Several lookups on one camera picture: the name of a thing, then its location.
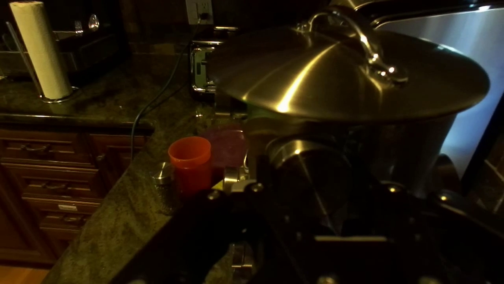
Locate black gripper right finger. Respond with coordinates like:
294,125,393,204
381,180,504,284

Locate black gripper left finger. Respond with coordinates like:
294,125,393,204
171,180,264,284

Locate orange plastic cup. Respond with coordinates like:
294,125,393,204
167,134,214,199

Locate purple plastic cup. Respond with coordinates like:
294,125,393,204
208,128,249,179

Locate silver toaster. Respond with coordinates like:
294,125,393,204
189,40,222,97

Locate wooden drawer cabinet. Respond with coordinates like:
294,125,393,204
0,125,154,265

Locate large stainless steel pot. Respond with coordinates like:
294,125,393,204
329,0,504,180

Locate white paper towel roll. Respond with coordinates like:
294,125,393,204
8,0,72,103

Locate black power cable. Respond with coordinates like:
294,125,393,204
127,52,186,160

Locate wall power outlet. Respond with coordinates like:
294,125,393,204
182,0,215,27

